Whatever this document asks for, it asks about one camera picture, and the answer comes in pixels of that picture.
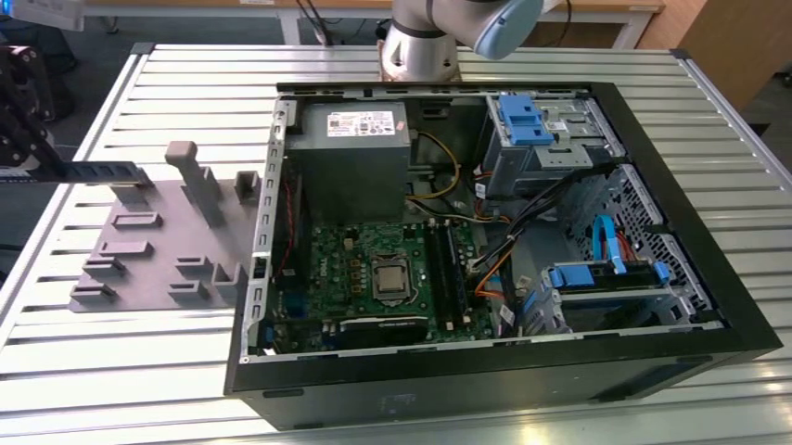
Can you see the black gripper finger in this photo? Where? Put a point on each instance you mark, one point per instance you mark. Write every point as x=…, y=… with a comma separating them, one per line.
x=28, y=79
x=24, y=148

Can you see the blue RAM stick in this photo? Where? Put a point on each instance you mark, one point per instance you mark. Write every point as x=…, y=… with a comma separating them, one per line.
x=99, y=171

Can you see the black RAM slot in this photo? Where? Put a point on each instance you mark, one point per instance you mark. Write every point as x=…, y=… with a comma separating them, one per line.
x=439, y=278

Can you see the black mesh waste bin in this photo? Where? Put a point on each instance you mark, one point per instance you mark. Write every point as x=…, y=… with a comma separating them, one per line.
x=61, y=60

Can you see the grey parts rack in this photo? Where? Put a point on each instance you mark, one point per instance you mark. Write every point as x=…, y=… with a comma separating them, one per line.
x=167, y=222

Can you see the grey power supply unit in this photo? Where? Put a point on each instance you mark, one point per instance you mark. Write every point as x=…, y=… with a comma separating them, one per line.
x=346, y=176

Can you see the green motherboard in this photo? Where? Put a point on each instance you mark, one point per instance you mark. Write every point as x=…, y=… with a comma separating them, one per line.
x=334, y=278

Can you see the CPU socket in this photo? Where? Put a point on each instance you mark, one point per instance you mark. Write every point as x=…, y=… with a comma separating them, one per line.
x=391, y=258

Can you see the silver CPU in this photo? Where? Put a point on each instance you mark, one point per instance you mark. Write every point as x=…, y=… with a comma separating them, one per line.
x=391, y=281

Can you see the black graphics card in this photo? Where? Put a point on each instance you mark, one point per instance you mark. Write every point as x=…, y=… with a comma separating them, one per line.
x=383, y=331

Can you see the blue drive carrier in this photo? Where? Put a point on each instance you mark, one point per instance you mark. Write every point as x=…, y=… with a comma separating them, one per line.
x=522, y=120

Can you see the black open PC case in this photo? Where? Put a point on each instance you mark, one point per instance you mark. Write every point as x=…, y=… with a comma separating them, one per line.
x=433, y=385

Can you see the metal drive cage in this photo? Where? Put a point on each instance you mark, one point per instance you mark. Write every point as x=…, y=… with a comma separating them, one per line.
x=557, y=157
x=618, y=296

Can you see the hard disk in blue carrier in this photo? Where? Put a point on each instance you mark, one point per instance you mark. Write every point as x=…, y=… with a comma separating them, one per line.
x=576, y=278

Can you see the wooden cabinet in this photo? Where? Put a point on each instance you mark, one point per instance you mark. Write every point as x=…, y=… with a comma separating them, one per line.
x=729, y=46

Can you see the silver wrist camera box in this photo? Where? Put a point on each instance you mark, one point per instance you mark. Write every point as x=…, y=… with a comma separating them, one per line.
x=49, y=14

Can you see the wooden desk white frame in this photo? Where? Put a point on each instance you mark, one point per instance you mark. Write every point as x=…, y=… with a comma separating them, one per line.
x=606, y=15

